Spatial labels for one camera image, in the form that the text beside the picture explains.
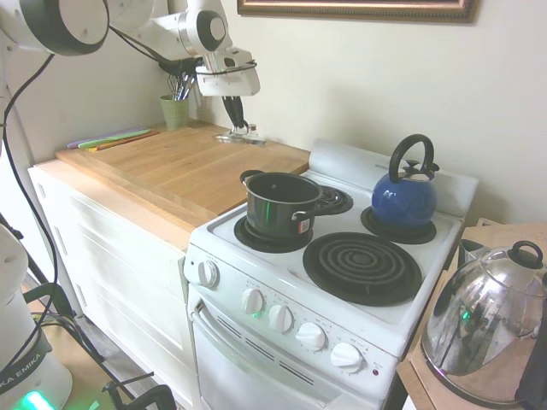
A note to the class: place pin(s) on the white electric stove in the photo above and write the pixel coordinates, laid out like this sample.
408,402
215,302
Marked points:
265,367

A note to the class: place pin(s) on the wooden butcher block board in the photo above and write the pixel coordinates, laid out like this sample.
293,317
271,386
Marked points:
171,166

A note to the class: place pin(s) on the glass pot lid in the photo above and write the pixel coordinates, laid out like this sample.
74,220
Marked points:
239,138

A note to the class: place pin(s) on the gold picture frame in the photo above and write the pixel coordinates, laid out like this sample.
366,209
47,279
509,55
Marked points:
354,10

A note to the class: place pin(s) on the blue enamel kettle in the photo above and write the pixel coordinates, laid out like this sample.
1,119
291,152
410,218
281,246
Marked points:
404,200

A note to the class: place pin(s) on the dark kitchen utensils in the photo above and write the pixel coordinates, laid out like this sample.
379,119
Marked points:
187,87

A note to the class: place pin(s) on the green utensil cup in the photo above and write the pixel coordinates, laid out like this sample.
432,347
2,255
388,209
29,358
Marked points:
174,113

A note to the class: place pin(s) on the orange knife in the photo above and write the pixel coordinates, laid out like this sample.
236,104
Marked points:
107,145

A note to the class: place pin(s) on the shiny steel kettle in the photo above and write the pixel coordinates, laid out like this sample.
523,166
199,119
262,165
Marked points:
483,324

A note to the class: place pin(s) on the large coil burner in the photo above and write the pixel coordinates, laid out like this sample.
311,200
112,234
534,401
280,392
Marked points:
363,269

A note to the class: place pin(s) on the colourful flat utensils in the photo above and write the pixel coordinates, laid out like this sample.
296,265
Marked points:
102,138

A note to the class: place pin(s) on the wooden side table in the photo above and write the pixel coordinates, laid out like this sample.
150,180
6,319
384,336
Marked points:
478,232

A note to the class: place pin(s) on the black cooking pot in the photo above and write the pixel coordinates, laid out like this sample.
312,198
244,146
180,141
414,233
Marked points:
278,213

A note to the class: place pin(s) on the small coil burner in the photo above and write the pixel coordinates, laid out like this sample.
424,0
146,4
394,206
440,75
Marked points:
337,200
399,234
273,244

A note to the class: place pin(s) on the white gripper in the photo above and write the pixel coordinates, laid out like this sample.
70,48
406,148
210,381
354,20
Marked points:
228,83

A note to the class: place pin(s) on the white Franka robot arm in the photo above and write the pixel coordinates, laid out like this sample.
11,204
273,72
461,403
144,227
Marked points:
64,21

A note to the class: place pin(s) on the metal whisk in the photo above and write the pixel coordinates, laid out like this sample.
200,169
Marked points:
173,85

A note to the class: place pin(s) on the white stove knob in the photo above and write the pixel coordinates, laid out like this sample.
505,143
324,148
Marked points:
346,358
280,318
208,273
311,337
253,301

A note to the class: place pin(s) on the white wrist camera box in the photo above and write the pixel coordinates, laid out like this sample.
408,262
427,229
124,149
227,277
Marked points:
235,57

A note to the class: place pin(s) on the green knife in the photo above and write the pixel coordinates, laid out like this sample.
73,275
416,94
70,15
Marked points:
111,140

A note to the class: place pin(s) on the white kitchen cabinet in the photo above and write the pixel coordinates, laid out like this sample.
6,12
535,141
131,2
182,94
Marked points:
119,273

